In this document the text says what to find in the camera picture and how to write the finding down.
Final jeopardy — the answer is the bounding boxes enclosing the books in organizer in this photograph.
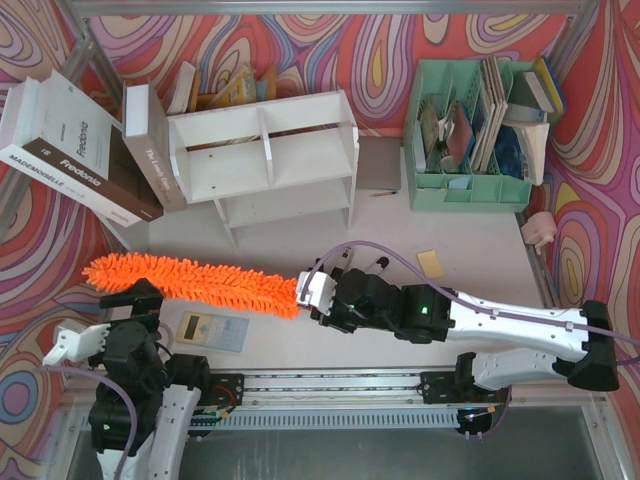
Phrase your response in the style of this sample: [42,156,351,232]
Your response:
[407,56,565,185]

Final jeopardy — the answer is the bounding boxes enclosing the white Fredonia book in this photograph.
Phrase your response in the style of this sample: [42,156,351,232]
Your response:
[1,71,164,227]

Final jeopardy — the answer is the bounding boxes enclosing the orange microfiber duster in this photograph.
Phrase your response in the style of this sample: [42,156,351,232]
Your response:
[83,253,300,320]

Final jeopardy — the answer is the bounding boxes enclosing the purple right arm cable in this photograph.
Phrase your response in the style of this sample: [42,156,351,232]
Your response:
[304,240,640,441]

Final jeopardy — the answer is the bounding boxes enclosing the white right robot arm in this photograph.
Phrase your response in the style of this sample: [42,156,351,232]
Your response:
[296,269,619,393]

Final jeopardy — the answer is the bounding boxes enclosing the white wooden bookshelf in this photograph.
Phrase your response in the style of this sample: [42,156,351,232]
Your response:
[168,90,360,246]

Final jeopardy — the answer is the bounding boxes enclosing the books behind shelf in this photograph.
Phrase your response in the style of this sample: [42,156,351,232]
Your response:
[163,62,277,115]

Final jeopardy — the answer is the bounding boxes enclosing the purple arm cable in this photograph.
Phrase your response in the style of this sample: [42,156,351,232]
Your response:
[304,240,640,441]
[42,364,139,479]

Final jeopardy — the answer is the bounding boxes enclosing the green plastic desk organizer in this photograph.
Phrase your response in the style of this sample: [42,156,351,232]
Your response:
[403,56,531,213]

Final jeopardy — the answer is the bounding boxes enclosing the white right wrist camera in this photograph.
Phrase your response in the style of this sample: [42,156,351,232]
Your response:
[295,272,337,315]

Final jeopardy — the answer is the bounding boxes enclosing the small pencil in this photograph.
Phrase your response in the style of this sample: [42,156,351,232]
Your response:
[370,191,398,198]

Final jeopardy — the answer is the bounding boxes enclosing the tan sticky note pad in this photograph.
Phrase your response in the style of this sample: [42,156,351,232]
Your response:
[416,250,445,279]

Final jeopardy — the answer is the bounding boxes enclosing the grey hardcover book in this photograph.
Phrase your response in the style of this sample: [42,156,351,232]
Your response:
[123,84,187,213]

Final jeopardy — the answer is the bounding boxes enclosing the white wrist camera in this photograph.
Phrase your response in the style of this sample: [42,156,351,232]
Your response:
[295,272,337,315]
[42,319,111,366]

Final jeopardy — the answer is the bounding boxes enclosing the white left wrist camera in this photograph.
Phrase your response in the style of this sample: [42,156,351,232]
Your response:
[42,319,111,366]

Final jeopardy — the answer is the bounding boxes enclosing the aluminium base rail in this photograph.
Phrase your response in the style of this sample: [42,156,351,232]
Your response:
[64,364,609,411]

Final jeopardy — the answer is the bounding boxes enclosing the light blue calculator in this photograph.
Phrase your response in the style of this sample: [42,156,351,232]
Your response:
[177,312,249,353]

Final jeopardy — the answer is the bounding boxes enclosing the pink plastic object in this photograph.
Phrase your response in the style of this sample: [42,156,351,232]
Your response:
[521,211,557,255]

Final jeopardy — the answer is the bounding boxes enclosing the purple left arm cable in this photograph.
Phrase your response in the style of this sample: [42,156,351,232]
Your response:
[42,364,139,479]

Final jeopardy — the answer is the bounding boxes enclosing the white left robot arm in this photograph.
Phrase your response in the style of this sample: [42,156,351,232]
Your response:
[88,279,212,479]

